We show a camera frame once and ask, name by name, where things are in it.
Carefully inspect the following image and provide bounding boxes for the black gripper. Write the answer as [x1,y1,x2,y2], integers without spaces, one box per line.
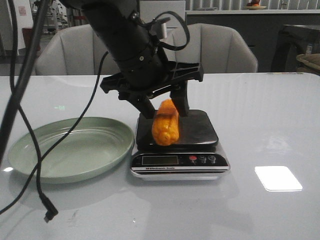
[100,61,203,119]

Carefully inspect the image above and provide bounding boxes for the orange corn cob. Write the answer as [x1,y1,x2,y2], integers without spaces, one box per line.
[151,99,180,146]

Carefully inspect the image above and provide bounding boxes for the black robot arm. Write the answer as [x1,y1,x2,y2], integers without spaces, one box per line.
[62,0,204,119]

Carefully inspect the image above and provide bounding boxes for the silver black kitchen scale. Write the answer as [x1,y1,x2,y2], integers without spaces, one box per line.
[130,109,231,181]

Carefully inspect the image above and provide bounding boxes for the right grey upholstered chair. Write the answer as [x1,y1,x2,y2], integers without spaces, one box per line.
[164,23,258,74]

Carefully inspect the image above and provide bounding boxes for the grey upholstered chair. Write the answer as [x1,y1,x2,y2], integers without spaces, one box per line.
[34,24,107,76]
[164,23,258,74]

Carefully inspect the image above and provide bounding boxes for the pale green plate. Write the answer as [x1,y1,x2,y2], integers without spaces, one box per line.
[8,117,134,184]

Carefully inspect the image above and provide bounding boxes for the left grey upholstered chair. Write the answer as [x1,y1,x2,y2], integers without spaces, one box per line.
[34,24,107,76]

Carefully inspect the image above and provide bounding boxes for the dark grey counter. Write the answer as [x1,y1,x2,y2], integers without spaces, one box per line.
[186,9,320,72]

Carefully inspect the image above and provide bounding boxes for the fruit bowl on counter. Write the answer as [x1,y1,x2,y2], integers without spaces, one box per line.
[245,0,267,10]

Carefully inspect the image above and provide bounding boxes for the dark appliance at right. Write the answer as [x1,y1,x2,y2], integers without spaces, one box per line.
[270,24,320,72]

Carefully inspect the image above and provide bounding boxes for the red trash bin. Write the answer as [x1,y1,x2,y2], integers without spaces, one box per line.
[22,27,33,51]

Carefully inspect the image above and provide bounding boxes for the beige cushion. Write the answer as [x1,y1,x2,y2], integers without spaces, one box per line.
[296,53,320,76]

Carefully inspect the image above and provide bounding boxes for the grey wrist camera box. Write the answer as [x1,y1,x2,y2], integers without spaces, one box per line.
[151,17,171,40]

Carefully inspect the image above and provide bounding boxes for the black thick cable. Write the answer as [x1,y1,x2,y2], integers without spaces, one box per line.
[0,0,50,168]

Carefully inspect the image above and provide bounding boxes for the black dangling usb cable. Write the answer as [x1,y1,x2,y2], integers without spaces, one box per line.
[0,51,110,224]

